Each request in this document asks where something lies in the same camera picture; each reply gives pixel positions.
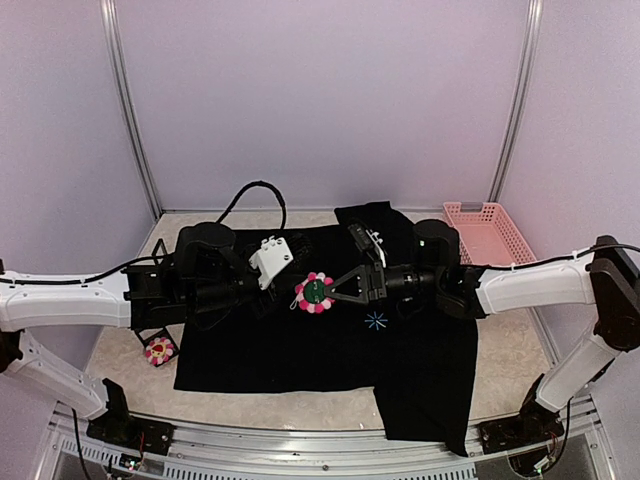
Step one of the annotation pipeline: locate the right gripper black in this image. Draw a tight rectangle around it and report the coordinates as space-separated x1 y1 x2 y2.
324 259 443 308

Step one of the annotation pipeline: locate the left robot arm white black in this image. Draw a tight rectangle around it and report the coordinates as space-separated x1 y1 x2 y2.
1 222 309 455

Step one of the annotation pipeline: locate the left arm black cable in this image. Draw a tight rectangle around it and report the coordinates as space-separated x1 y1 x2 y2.
0 180 289 289

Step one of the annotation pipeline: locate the flower brooch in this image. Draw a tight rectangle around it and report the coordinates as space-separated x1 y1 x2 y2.
145 336 175 366
289 272 335 315

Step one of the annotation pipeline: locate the right aluminium frame post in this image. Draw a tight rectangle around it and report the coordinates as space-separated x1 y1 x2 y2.
485 0 544 203

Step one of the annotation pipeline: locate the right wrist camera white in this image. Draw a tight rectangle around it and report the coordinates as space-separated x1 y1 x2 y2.
347 221 387 268

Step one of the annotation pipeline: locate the pink plastic basket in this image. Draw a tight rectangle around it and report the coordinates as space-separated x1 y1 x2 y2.
443 202 536 266

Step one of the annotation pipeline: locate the black t-shirt blue logo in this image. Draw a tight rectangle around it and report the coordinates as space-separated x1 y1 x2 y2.
174 202 478 456

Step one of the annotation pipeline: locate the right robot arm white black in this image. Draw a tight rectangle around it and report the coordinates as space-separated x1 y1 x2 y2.
312 219 639 454

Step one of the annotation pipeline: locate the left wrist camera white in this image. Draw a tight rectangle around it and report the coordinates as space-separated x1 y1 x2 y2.
249 232 312 291

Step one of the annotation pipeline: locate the left aluminium frame post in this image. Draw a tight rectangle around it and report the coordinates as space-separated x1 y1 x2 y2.
100 0 164 221

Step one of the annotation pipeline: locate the front aluminium rail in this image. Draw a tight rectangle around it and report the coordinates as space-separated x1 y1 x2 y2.
29 394 614 480

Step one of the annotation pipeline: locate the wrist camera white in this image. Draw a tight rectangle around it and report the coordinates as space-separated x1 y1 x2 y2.
249 232 312 291
347 221 387 268

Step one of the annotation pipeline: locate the aluminium frame post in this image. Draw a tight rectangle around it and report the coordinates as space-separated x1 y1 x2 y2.
485 0 544 203
100 0 164 221

